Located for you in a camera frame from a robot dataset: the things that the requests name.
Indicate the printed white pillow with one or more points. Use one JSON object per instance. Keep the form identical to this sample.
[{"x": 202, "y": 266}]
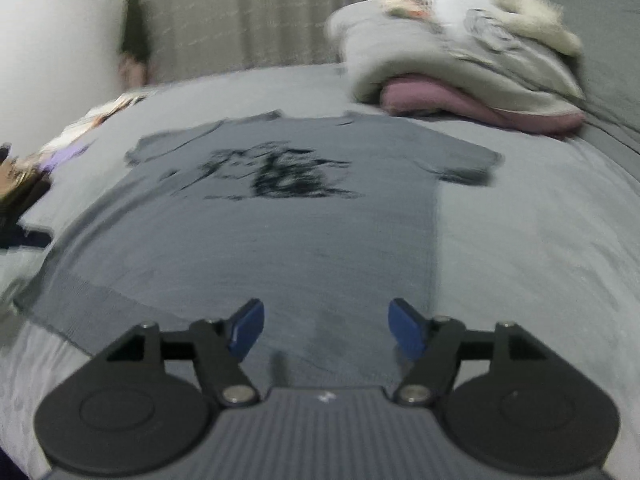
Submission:
[{"x": 480, "y": 25}]

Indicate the pink pillow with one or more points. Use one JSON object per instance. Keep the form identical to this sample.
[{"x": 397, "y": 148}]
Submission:
[{"x": 430, "y": 97}]

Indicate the dark green hanging jacket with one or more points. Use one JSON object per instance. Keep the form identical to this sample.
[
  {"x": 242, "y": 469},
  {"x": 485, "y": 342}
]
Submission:
[{"x": 135, "y": 30}]

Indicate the grey star-patterned curtain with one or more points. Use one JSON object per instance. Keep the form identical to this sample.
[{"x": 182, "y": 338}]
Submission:
[{"x": 275, "y": 10}]

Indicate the light grey duvet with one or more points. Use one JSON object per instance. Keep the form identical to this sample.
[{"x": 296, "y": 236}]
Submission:
[{"x": 390, "y": 45}]

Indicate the purple folded cloth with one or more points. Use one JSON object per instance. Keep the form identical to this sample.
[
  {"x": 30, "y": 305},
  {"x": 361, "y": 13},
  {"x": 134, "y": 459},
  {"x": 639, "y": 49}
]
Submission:
[{"x": 65, "y": 157}]

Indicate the dark brown garment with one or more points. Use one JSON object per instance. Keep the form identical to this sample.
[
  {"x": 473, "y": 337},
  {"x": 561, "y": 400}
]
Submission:
[{"x": 20, "y": 210}]

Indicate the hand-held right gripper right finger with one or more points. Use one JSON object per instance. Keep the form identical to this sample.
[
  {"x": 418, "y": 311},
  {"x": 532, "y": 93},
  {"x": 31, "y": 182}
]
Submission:
[{"x": 407, "y": 327}]

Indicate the grey knitted sweater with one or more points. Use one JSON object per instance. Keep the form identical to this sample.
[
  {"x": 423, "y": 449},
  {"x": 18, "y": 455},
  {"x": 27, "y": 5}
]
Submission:
[{"x": 300, "y": 240}]

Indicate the pink hanging garment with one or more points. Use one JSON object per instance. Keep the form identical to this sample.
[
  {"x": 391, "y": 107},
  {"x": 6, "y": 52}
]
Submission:
[{"x": 132, "y": 70}]

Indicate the white plush toy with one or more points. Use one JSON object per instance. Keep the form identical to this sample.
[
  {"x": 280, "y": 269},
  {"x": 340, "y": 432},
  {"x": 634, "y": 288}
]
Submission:
[{"x": 530, "y": 10}]

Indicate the brown patterned cloth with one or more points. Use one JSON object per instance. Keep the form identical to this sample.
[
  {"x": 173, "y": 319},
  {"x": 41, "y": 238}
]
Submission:
[{"x": 15, "y": 177}]

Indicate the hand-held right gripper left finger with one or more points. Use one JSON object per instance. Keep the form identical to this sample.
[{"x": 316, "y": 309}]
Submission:
[{"x": 247, "y": 327}]

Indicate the grey bed blanket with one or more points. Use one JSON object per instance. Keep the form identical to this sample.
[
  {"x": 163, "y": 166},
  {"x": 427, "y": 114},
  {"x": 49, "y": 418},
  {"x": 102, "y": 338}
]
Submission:
[{"x": 525, "y": 260}]

